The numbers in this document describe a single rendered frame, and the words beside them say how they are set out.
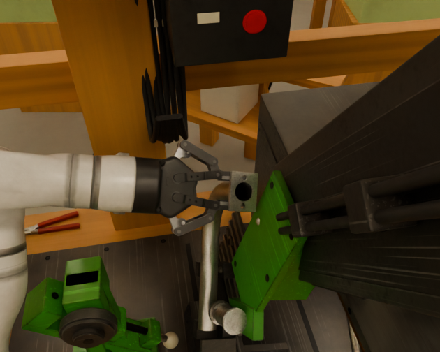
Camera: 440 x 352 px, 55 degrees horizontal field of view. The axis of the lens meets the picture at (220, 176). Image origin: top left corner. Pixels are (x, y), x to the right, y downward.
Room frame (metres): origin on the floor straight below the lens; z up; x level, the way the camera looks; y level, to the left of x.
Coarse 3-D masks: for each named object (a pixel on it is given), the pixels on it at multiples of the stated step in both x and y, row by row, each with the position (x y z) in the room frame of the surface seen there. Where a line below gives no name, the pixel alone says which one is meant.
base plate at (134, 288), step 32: (32, 256) 0.53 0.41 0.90; (64, 256) 0.53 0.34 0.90; (128, 256) 0.53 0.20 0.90; (160, 256) 0.53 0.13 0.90; (192, 256) 0.53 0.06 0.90; (32, 288) 0.46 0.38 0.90; (128, 288) 0.46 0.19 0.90; (160, 288) 0.46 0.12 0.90; (192, 288) 0.46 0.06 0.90; (320, 288) 0.46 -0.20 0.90; (160, 320) 0.39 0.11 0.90; (288, 320) 0.39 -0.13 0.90; (320, 320) 0.39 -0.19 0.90
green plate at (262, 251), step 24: (264, 192) 0.41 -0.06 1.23; (288, 192) 0.37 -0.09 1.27; (264, 216) 0.38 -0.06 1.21; (264, 240) 0.35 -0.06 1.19; (288, 240) 0.31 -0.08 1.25; (240, 264) 0.38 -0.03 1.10; (264, 264) 0.33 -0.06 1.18; (288, 264) 0.30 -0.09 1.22; (240, 288) 0.35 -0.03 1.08; (264, 288) 0.30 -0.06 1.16; (288, 288) 0.31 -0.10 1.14; (312, 288) 0.32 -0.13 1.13
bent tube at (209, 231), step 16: (240, 176) 0.42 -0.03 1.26; (256, 176) 0.42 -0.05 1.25; (224, 192) 0.43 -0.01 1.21; (240, 192) 0.44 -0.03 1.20; (256, 192) 0.41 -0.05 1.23; (240, 208) 0.39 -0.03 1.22; (208, 224) 0.45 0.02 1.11; (208, 240) 0.43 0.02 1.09; (208, 256) 0.41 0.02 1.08; (208, 272) 0.39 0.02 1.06; (208, 288) 0.37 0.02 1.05; (208, 304) 0.35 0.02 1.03; (208, 320) 0.33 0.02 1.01
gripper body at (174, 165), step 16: (144, 160) 0.41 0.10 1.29; (160, 160) 0.42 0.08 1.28; (176, 160) 0.43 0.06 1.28; (144, 176) 0.38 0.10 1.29; (160, 176) 0.39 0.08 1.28; (144, 192) 0.37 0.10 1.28; (160, 192) 0.37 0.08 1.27; (176, 192) 0.39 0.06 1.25; (192, 192) 0.40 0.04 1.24; (144, 208) 0.36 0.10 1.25; (160, 208) 0.38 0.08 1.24; (176, 208) 0.38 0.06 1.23
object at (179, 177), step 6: (180, 174) 0.41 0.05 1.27; (186, 174) 0.41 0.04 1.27; (192, 174) 0.41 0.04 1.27; (198, 174) 0.41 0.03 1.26; (204, 174) 0.42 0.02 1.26; (210, 174) 0.42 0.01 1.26; (216, 174) 0.42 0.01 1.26; (174, 180) 0.40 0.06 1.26; (180, 180) 0.40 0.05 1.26; (186, 180) 0.40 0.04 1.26; (192, 180) 0.41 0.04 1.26; (198, 180) 0.41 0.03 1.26
